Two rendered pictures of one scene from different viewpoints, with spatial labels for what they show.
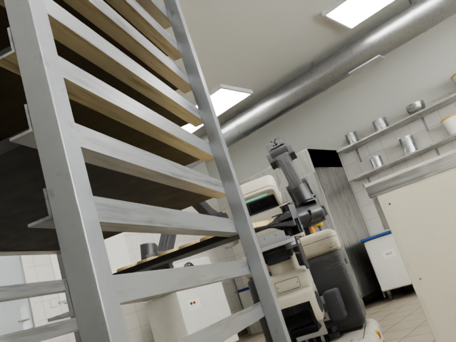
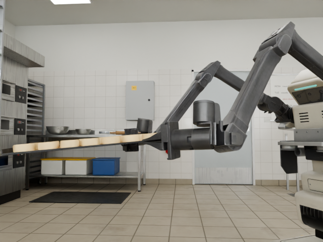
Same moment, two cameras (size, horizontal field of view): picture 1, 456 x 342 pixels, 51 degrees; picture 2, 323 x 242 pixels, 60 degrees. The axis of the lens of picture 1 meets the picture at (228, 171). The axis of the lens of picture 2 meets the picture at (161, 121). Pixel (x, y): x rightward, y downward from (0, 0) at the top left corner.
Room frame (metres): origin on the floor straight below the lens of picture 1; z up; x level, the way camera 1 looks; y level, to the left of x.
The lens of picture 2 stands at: (1.08, -0.77, 0.82)
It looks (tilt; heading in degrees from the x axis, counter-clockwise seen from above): 4 degrees up; 56
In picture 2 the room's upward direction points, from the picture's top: straight up
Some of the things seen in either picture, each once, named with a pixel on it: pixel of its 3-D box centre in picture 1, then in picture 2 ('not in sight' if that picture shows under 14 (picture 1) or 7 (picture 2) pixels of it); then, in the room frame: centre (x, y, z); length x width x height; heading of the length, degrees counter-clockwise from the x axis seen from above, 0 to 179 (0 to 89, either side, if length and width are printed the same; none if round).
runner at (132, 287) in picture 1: (191, 277); not in sight; (0.74, 0.11, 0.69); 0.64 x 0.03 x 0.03; 166
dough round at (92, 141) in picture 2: not in sight; (90, 142); (1.35, 0.00, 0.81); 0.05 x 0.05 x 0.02
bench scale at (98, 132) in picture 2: not in sight; (105, 132); (2.90, 3.68, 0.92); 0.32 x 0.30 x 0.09; 59
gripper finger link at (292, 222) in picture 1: (279, 219); (157, 137); (1.51, -0.11, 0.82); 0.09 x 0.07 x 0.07; 121
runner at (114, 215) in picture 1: (174, 222); not in sight; (0.74, 0.11, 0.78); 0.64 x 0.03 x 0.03; 166
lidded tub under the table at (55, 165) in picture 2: not in sight; (57, 165); (2.26, 4.21, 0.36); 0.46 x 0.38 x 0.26; 51
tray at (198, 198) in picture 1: (62, 213); not in sight; (0.79, 0.30, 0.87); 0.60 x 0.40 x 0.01; 166
